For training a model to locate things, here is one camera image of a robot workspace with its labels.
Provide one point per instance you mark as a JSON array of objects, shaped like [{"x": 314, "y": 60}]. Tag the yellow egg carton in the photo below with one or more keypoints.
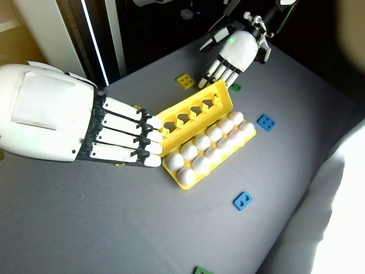
[{"x": 216, "y": 92}]

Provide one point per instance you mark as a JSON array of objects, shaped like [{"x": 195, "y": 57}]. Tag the white cabinet panel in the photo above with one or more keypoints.
[{"x": 51, "y": 34}]

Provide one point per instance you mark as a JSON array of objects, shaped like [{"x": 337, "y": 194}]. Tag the yellow one-hole block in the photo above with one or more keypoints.
[{"x": 118, "y": 164}]

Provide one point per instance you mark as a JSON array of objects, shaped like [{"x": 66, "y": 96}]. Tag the black pillar with light strip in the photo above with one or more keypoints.
[{"x": 108, "y": 42}]

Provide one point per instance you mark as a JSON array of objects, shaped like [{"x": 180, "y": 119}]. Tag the grey table cloth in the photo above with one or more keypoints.
[{"x": 114, "y": 222}]

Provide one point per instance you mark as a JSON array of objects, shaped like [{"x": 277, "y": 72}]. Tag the yellow four-hole block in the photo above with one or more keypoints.
[{"x": 182, "y": 84}]

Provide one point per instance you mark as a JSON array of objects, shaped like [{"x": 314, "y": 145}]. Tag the white device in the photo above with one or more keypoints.
[{"x": 145, "y": 2}]

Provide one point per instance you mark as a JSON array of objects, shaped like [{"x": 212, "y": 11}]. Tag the white power adapter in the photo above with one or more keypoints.
[{"x": 186, "y": 13}]

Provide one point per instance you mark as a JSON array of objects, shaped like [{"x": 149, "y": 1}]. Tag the green toy block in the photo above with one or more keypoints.
[
  {"x": 236, "y": 88},
  {"x": 204, "y": 271}
]

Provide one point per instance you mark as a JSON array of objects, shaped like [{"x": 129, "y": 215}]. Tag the blue two-hole block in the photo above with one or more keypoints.
[{"x": 238, "y": 206}]

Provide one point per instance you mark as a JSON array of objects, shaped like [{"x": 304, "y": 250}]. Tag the blue four-hole block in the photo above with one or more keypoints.
[{"x": 266, "y": 127}]

